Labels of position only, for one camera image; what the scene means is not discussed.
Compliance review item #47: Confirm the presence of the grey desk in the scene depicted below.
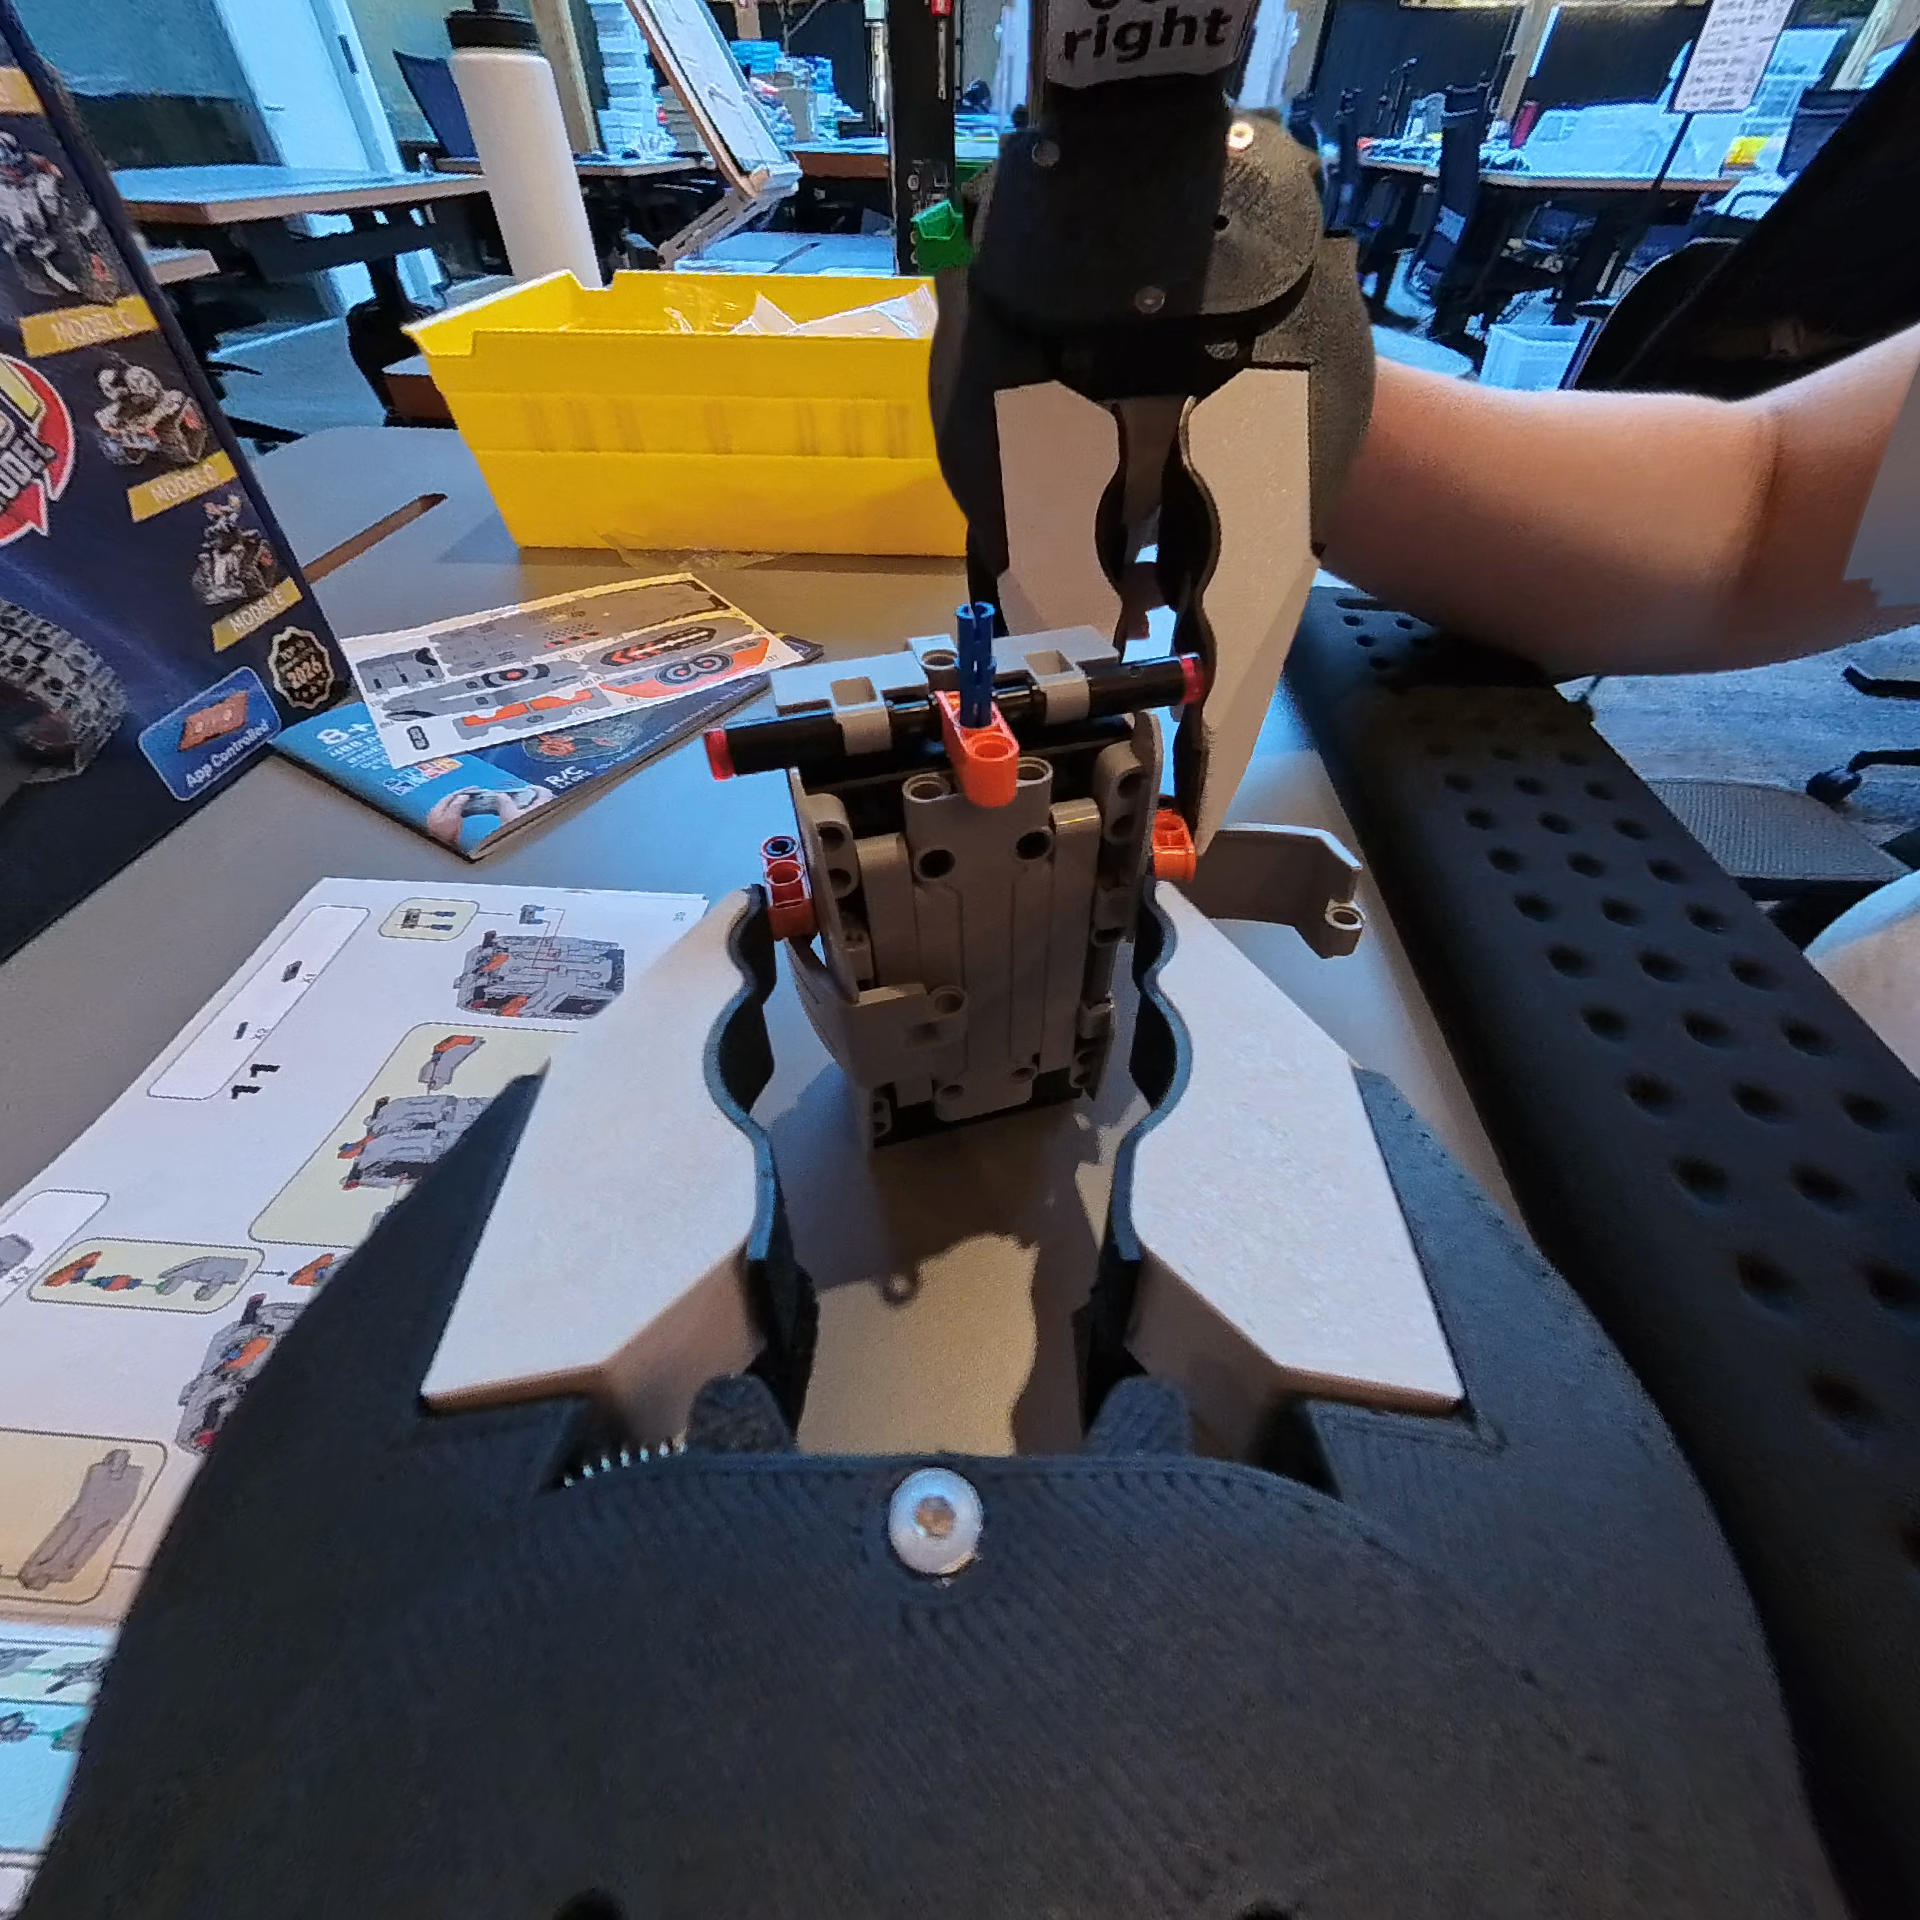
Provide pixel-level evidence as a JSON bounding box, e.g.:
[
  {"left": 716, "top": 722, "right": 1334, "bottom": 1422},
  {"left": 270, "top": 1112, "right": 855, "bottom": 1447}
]
[{"left": 0, "top": 422, "right": 1519, "bottom": 1502}]

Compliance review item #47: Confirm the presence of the clear plastic bag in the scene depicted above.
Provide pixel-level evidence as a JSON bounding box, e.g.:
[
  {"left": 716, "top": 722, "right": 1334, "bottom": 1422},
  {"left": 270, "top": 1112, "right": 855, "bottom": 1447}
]
[{"left": 660, "top": 280, "right": 946, "bottom": 343}]

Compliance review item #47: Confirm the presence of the blue manual booklet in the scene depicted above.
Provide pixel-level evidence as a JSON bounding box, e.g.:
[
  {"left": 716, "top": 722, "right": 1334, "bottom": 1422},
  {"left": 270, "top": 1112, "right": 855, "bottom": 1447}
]
[{"left": 273, "top": 637, "right": 827, "bottom": 863}]

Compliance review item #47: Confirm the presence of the grey brick robot assembly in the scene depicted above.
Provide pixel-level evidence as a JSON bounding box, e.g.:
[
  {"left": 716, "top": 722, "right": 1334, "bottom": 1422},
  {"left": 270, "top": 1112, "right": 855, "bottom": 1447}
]
[{"left": 701, "top": 601, "right": 1209, "bottom": 1158}]

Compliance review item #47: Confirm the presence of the tilted wooden board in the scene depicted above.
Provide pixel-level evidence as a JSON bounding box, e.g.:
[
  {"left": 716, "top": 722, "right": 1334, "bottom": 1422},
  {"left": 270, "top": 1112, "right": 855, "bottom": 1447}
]
[{"left": 622, "top": 0, "right": 809, "bottom": 266}]

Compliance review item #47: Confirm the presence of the grey background table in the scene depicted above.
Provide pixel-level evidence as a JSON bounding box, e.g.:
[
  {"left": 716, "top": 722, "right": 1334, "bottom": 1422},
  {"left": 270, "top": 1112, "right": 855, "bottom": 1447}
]
[{"left": 109, "top": 163, "right": 495, "bottom": 230}]

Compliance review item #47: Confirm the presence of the black perforated plastic panel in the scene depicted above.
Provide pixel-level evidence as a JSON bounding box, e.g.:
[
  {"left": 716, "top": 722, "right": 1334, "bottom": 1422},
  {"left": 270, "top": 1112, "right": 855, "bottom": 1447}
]
[{"left": 1284, "top": 589, "right": 1920, "bottom": 1920}]

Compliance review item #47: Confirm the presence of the open instruction booklet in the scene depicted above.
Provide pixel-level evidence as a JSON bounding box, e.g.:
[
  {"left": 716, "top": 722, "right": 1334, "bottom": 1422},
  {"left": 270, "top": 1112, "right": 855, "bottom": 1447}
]
[{"left": 0, "top": 881, "right": 714, "bottom": 1920}]

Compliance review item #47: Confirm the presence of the grey mesh office chair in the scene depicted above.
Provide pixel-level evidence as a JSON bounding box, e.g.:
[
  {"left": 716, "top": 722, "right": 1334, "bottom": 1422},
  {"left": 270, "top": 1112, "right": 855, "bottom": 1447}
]
[{"left": 1650, "top": 777, "right": 1918, "bottom": 902}]

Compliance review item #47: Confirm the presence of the black product box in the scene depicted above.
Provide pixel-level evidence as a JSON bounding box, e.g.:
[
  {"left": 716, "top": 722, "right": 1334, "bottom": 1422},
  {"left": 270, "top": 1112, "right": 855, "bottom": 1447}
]
[{"left": 884, "top": 0, "right": 962, "bottom": 210}]

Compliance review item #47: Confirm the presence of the person's right forearm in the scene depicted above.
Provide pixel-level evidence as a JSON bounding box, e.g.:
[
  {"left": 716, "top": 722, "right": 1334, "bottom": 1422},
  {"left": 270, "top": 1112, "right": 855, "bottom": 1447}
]
[{"left": 1321, "top": 320, "right": 1920, "bottom": 684}]

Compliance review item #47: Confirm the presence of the grey curved panel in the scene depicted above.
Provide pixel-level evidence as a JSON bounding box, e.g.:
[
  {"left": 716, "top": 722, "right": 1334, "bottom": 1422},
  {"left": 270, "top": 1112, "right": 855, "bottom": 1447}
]
[{"left": 1199, "top": 821, "right": 1369, "bottom": 962}]

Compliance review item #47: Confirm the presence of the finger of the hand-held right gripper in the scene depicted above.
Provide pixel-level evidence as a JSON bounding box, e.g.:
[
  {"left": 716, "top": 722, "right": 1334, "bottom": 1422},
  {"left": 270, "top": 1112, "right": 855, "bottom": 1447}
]
[
  {"left": 987, "top": 377, "right": 1158, "bottom": 666},
  {"left": 1163, "top": 365, "right": 1322, "bottom": 839}
]

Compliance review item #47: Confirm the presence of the yellow plastic bin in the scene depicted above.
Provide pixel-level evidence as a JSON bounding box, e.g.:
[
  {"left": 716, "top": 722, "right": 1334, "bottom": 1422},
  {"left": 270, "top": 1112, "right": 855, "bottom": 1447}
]
[{"left": 401, "top": 266, "right": 980, "bottom": 560}]

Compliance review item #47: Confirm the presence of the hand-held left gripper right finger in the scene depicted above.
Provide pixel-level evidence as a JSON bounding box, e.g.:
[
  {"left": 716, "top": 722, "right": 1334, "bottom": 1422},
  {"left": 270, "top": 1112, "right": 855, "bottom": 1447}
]
[{"left": 1086, "top": 881, "right": 1471, "bottom": 1468}]

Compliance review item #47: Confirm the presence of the blue robot kit box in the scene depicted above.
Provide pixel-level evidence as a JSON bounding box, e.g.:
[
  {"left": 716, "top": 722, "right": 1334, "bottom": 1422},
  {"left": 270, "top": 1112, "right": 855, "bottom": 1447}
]
[{"left": 0, "top": 0, "right": 357, "bottom": 962}]

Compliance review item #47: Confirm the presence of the white water bottle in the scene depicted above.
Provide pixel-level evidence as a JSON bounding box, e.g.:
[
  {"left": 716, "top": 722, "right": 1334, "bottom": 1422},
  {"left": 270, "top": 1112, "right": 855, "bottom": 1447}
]
[{"left": 444, "top": 0, "right": 609, "bottom": 290}]

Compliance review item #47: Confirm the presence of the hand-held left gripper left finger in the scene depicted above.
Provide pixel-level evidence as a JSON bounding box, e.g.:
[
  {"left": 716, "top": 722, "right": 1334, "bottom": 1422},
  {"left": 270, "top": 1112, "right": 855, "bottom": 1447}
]
[{"left": 419, "top": 886, "right": 824, "bottom": 1417}]

